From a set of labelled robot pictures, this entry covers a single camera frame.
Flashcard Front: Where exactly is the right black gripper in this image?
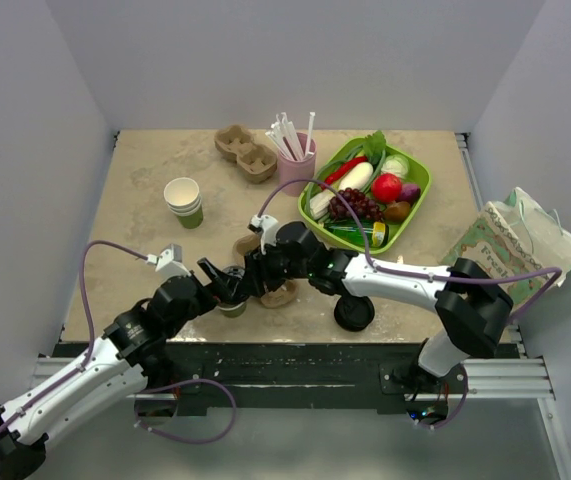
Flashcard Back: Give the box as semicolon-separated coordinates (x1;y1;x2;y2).
238;237;312;298

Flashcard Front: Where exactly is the green paper coffee cup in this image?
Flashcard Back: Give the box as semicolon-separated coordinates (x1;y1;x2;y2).
218;302;246;318

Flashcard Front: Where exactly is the black plastic cup lid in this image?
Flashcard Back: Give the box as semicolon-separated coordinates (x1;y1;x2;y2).
223;265;248;303

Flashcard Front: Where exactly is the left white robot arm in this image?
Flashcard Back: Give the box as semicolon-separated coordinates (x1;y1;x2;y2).
0;250;243;479

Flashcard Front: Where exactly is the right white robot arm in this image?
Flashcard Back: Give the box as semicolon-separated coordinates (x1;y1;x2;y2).
243;215;513;393

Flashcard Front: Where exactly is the printed paper takeout bag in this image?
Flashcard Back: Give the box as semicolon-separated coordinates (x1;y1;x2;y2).
440;187;571;286

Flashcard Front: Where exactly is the brown pulp cup carrier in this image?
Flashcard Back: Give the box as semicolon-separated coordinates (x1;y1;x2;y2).
232;233;298;309

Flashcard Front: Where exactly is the stack of paper cups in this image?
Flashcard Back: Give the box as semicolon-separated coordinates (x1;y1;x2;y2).
163;177;204;229

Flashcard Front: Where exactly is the stack of black lids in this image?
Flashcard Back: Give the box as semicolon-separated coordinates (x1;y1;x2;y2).
333;296;375;332

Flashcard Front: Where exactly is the pink straw holder cup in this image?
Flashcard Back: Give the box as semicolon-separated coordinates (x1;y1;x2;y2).
276;140;317;197

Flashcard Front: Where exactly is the stack of pulp carriers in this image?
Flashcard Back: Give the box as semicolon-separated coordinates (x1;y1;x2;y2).
214;124;277;184

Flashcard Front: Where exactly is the purple grape bunch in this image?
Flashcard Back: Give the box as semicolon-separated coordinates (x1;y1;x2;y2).
328;189;383;222

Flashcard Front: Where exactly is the red chili pepper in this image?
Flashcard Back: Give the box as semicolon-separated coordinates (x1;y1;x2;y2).
323;156;368;185

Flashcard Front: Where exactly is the green glass bottle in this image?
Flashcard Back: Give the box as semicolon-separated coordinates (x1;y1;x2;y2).
324;221;390;248

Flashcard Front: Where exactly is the white radish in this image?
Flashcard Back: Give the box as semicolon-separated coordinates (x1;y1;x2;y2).
339;162;374;191

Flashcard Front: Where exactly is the red tomato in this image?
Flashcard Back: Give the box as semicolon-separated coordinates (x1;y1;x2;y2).
371;173;402;204

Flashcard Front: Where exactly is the green plastic tray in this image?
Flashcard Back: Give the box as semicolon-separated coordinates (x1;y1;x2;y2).
298;131;432;254

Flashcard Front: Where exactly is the green leafy vegetable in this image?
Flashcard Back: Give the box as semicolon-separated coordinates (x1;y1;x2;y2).
362;130;387;167

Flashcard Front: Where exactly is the green cabbage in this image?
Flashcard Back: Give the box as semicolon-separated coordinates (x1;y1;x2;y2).
380;154;410;181

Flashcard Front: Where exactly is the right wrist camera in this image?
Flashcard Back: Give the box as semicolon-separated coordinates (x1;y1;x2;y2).
248;214;280;254

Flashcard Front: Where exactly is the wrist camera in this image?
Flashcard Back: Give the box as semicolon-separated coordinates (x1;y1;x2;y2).
248;214;280;254
155;244;189;280

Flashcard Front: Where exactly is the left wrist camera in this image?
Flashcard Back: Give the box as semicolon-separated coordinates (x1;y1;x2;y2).
155;244;189;280

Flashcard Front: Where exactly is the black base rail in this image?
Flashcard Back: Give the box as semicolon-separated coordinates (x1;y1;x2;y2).
34;339;556;416

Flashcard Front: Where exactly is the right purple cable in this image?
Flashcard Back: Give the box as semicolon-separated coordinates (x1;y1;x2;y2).
257;178;564;321

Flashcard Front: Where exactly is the purple cable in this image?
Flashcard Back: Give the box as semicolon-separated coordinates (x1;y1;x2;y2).
0;240;159;479
257;178;564;321

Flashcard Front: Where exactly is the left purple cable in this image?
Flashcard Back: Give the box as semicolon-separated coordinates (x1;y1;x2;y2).
0;240;159;479

